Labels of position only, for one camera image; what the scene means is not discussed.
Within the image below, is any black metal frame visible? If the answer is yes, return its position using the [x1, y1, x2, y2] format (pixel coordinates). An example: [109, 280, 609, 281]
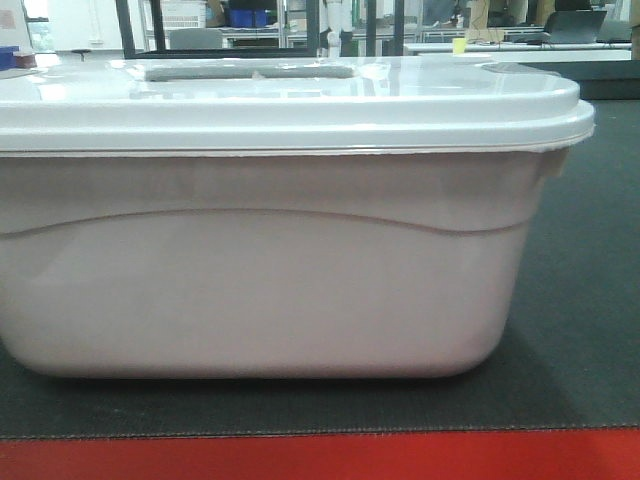
[115, 1, 408, 60]

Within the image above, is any white background table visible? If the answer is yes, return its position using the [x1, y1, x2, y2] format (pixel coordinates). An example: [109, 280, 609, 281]
[402, 41, 633, 63]

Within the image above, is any yellow cup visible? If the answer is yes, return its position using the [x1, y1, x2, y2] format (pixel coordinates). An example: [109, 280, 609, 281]
[452, 37, 467, 55]

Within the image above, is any dark grey floor mat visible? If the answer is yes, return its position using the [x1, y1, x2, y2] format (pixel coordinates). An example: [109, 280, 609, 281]
[1, 102, 639, 440]

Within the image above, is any white plastic storage bin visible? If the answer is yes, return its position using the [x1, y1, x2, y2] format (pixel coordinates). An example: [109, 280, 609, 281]
[1, 149, 567, 378]

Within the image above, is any blue crate in background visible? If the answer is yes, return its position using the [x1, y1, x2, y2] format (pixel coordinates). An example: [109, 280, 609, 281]
[229, 9, 268, 28]

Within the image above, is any white bin lid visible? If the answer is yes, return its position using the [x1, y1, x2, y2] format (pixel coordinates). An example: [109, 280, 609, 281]
[1, 54, 595, 157]

